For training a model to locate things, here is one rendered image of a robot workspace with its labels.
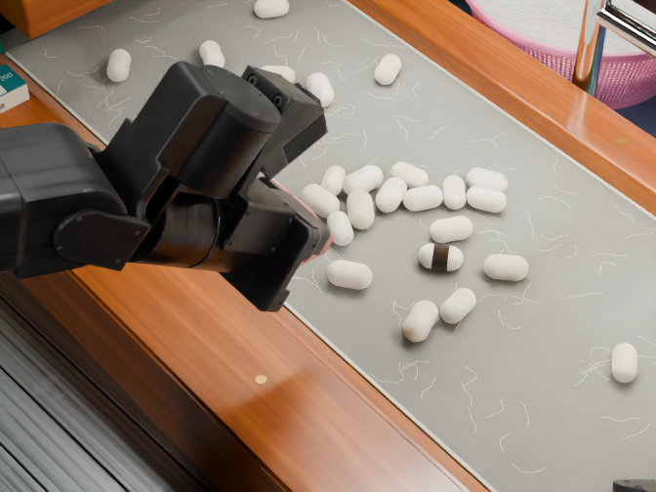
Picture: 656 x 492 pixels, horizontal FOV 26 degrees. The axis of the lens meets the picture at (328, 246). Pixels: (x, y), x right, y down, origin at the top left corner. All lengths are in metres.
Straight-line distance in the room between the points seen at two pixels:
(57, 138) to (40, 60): 0.55
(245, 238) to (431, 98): 0.46
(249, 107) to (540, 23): 0.63
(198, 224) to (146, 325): 0.24
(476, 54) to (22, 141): 0.60
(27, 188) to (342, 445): 0.34
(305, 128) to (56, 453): 0.38
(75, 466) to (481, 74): 0.50
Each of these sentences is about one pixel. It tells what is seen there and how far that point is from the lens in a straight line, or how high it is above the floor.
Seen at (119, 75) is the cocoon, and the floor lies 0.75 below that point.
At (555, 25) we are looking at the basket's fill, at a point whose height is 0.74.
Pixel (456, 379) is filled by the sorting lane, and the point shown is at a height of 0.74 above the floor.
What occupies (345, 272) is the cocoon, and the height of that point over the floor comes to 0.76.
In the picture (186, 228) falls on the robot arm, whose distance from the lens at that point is 0.86.
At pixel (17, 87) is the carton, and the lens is 1.28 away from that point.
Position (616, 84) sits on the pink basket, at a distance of 1.38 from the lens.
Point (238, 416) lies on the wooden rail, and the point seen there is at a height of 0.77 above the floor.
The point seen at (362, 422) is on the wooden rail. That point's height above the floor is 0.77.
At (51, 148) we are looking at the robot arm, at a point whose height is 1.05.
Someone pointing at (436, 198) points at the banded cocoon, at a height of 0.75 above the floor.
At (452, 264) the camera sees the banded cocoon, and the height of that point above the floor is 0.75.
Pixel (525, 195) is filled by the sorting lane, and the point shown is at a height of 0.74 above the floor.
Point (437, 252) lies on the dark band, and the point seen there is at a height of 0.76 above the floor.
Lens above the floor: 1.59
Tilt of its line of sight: 47 degrees down
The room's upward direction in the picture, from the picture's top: straight up
